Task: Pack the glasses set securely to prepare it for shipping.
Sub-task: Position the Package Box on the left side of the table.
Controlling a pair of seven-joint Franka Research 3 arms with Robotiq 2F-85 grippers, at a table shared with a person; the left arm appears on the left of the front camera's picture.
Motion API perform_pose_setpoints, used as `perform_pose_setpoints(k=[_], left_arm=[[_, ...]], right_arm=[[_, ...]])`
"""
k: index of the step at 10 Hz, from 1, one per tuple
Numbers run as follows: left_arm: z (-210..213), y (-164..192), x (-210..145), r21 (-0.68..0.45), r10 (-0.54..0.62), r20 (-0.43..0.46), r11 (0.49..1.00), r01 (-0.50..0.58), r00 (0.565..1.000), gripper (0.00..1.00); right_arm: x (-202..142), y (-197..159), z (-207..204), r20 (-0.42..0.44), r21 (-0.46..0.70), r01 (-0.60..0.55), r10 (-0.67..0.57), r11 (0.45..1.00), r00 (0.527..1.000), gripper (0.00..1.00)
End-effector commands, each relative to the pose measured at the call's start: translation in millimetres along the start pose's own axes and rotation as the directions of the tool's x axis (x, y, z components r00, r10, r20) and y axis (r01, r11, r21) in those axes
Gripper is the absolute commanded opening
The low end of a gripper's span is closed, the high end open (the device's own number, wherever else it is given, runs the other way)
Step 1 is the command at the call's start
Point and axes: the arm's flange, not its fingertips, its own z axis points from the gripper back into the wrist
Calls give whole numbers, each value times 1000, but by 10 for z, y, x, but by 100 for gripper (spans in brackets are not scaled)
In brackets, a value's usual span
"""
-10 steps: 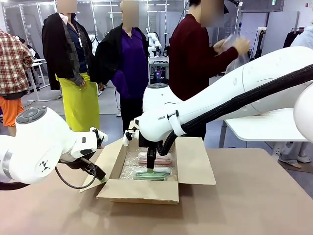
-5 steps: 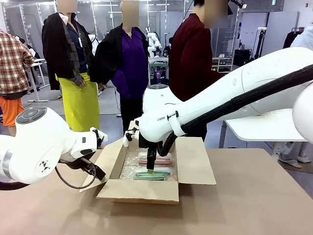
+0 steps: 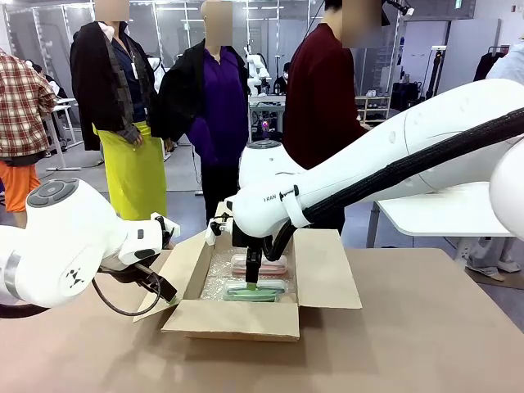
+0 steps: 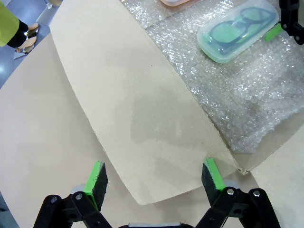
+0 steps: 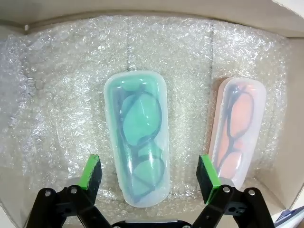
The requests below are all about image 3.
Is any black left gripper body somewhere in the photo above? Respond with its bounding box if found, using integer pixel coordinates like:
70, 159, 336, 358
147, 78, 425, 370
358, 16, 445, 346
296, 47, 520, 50
97, 262, 157, 291

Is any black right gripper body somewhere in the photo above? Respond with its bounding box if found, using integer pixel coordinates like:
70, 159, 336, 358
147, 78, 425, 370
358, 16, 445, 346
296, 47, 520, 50
231, 223, 272, 260

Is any pink glasses case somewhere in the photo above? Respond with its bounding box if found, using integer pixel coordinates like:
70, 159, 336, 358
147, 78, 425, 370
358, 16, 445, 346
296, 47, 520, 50
230, 252, 292, 277

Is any green glasses case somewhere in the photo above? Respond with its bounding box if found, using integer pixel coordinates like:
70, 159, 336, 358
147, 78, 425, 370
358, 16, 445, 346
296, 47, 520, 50
222, 279, 288, 305

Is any brown cardboard box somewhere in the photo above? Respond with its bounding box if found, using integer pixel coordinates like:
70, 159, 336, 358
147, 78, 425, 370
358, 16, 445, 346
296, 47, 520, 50
133, 202, 364, 344

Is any clear bubble wrap sheet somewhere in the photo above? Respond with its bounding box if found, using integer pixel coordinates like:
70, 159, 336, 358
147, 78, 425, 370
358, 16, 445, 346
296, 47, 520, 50
200, 245, 297, 305

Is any mannequin with yellow skirt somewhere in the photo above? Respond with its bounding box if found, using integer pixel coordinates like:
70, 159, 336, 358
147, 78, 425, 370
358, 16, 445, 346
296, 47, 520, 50
69, 0, 169, 222

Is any mannequin with purple shirt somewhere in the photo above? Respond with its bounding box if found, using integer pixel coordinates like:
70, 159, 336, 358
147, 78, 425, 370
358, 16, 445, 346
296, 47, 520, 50
156, 0, 251, 228

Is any grey background workstation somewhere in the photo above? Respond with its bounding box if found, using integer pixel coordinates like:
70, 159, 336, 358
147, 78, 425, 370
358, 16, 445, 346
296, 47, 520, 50
247, 93, 287, 144

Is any person in maroon shirt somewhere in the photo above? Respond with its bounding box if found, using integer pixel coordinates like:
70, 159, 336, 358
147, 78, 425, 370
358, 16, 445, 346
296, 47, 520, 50
282, 0, 384, 235

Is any white background desk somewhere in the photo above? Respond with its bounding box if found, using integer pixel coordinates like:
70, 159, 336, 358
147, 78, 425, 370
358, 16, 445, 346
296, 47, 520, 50
42, 97, 84, 173

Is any wooden shoe rack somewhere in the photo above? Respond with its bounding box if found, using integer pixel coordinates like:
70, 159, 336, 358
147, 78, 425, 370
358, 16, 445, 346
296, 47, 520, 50
355, 91, 392, 124

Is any mannequin with plaid shirt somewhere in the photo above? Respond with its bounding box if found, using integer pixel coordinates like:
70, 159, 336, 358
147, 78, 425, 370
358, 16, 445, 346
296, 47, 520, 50
0, 47, 58, 228

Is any white side table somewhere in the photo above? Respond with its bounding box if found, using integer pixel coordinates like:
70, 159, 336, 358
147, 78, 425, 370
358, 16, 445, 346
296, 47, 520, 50
365, 181, 515, 249

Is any clothes rack with black garment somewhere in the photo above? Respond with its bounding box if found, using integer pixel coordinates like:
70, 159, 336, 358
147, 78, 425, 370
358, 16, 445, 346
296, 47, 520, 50
472, 44, 511, 84

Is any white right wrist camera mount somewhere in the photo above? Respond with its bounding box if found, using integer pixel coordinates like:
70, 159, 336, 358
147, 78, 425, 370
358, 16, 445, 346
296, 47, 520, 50
204, 200, 237, 247

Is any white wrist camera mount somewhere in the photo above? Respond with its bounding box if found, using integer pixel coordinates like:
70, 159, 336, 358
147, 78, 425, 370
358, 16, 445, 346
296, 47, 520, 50
204, 200, 237, 247
149, 212, 182, 249

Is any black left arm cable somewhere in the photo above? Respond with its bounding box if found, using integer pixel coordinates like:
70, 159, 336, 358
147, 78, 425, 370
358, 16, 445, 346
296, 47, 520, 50
91, 274, 162, 317

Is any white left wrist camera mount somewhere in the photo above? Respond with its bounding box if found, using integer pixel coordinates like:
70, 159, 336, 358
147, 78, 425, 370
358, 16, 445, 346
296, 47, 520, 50
149, 212, 182, 249

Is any black sleeved right arm cable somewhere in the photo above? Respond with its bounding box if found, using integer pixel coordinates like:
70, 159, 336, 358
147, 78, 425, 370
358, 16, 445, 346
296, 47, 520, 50
261, 106, 524, 264

